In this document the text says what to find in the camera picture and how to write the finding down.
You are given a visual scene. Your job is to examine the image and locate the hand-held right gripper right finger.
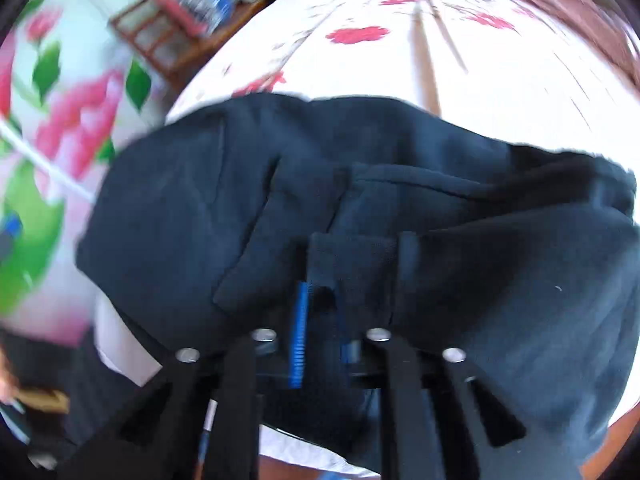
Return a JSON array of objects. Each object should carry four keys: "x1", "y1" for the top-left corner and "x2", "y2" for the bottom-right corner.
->
[{"x1": 337, "y1": 310, "x2": 528, "y2": 480}]

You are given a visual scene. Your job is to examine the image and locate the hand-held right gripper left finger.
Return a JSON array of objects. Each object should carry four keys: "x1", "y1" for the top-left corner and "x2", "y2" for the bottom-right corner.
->
[{"x1": 57, "y1": 280, "x2": 311, "y2": 480}]

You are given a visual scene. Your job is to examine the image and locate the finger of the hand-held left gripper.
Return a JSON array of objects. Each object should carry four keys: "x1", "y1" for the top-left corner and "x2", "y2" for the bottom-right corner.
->
[{"x1": 0, "y1": 212, "x2": 23, "y2": 266}]

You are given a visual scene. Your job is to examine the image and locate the black pants with red stripe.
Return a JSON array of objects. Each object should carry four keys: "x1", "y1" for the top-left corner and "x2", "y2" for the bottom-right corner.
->
[{"x1": 75, "y1": 92, "x2": 638, "y2": 476}]

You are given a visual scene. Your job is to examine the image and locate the floral wardrobe door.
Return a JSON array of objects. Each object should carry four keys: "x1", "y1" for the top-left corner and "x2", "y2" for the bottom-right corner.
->
[{"x1": 0, "y1": 0, "x2": 171, "y2": 346}]

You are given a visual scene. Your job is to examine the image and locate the wooden chair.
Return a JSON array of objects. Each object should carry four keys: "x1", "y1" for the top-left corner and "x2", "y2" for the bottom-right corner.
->
[{"x1": 109, "y1": 0, "x2": 268, "y2": 91}]

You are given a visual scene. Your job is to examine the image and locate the pink floral bed sheet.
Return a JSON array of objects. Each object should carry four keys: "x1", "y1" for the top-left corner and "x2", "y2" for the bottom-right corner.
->
[{"x1": 95, "y1": 0, "x2": 640, "y2": 476}]

